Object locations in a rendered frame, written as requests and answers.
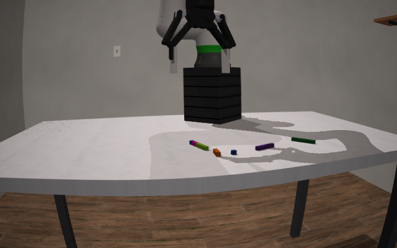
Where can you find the dark purple rod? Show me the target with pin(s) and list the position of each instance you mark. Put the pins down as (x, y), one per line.
(264, 146)

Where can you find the lime green rod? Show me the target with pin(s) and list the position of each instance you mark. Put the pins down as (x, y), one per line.
(201, 146)

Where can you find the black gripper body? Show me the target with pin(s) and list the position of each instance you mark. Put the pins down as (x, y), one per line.
(202, 7)

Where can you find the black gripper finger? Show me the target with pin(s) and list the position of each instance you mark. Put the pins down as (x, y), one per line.
(224, 38)
(171, 44)

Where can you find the orange rod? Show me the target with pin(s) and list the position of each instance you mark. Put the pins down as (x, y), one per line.
(216, 152)

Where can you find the dark green rod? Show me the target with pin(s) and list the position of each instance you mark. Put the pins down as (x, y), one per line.
(303, 140)

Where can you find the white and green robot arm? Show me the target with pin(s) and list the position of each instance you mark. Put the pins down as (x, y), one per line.
(208, 49)

